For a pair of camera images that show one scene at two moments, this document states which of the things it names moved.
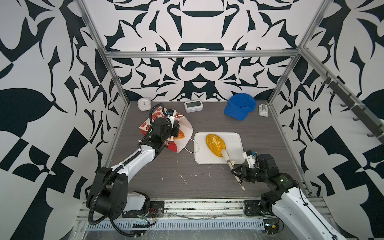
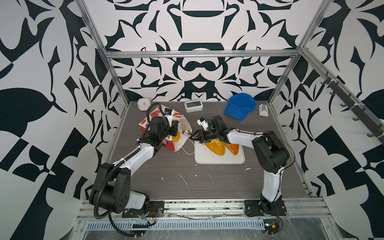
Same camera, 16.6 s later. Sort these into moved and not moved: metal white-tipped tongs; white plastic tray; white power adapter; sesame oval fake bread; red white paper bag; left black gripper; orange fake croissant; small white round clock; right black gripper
Moved: orange fake croissant; metal white-tipped tongs; right black gripper
Not moved: sesame oval fake bread; left black gripper; small white round clock; white plastic tray; white power adapter; red white paper bag
